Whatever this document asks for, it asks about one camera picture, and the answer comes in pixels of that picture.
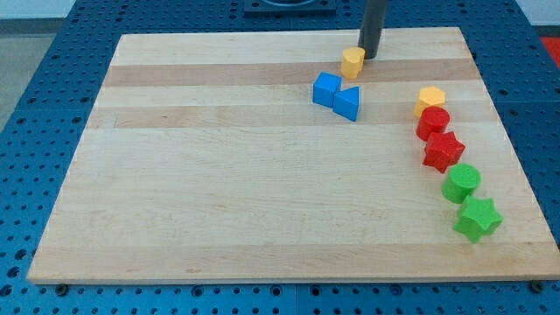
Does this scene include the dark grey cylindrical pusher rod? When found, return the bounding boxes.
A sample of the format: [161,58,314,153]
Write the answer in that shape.
[358,0,388,60]

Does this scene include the yellow heart block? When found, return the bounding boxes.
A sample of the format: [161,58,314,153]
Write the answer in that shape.
[340,46,366,80]

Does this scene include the blue cube block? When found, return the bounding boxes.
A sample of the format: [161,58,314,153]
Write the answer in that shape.
[312,72,342,108]

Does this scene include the blue triangular prism block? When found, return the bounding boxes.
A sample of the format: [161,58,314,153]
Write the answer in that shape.
[332,87,361,122]

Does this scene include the yellow hexagon block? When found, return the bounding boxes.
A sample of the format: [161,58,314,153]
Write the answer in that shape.
[413,86,446,118]

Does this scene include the red cylinder block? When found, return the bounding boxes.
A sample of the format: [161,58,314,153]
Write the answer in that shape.
[416,106,451,141]

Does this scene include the red star block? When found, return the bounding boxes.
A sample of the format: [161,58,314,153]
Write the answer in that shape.
[423,131,466,173]

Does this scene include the light wooden board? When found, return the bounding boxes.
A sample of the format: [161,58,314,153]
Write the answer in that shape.
[27,27,559,284]

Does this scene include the green cylinder block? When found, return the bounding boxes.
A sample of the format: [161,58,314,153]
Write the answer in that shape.
[441,164,481,204]

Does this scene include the green star block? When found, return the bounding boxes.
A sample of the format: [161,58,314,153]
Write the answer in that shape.
[453,196,504,243]

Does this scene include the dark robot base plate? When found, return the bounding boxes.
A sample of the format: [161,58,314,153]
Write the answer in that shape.
[243,0,337,17]

